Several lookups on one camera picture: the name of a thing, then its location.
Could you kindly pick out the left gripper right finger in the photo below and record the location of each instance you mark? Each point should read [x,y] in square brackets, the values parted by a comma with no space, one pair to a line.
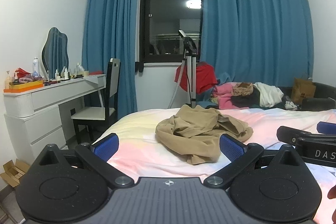
[263,184]

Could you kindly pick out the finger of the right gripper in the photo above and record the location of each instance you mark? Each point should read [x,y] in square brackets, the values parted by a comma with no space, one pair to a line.
[290,135]
[326,128]

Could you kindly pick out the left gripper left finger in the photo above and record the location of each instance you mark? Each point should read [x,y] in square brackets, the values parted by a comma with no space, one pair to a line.
[71,185]

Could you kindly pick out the tan t-shirt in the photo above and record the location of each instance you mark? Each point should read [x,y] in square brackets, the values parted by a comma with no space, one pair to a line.
[194,133]

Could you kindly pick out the person's right hand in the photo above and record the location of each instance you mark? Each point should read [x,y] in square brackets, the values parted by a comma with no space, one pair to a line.
[332,193]

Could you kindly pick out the black sofa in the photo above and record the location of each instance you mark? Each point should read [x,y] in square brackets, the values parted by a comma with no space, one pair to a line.
[324,99]

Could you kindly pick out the white garment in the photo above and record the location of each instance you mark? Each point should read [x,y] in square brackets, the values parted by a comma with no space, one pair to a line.
[269,95]

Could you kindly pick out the brown paper bag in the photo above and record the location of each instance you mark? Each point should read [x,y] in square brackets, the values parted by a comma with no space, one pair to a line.
[302,89]

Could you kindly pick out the black garment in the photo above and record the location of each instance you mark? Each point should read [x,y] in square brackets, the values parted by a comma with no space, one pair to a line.
[247,101]

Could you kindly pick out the cardboard box on floor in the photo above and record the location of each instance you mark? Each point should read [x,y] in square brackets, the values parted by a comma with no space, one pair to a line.
[14,171]

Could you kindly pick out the brown lace garment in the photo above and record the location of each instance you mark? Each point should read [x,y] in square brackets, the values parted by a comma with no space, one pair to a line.
[242,89]

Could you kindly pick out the black and white chair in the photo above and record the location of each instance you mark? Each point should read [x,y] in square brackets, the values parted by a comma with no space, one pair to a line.
[106,114]

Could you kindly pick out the white vanity desk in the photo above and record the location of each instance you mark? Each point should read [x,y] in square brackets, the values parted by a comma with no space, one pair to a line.
[33,118]

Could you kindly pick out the pink garment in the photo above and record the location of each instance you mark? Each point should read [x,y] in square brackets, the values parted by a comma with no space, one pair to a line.
[221,95]

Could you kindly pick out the pastel tie-dye bed duvet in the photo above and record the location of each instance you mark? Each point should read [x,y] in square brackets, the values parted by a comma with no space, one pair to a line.
[141,155]

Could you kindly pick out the red garment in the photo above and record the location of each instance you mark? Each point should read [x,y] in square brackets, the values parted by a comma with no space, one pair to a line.
[205,77]

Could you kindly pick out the right blue curtain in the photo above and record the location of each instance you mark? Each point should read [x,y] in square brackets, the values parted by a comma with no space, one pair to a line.
[267,41]

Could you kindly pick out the blue curtain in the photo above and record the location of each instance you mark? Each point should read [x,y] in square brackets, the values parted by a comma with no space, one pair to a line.
[267,41]
[109,32]

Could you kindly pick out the orange tray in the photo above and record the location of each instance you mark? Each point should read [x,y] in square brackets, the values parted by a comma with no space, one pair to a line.
[23,87]

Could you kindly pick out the white spray bottle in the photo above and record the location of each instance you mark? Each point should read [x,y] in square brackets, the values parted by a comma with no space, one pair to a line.
[36,72]

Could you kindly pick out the wavy vanity mirror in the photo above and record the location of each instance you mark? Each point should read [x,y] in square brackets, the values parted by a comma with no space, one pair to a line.
[54,53]

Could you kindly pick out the silver tripod with phone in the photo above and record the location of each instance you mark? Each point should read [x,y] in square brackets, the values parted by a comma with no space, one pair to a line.
[189,61]

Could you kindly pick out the left blue curtain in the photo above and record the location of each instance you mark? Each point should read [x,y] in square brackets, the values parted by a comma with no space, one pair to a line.
[109,32]

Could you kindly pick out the dark window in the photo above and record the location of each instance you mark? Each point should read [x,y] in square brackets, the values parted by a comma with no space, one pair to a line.
[159,24]

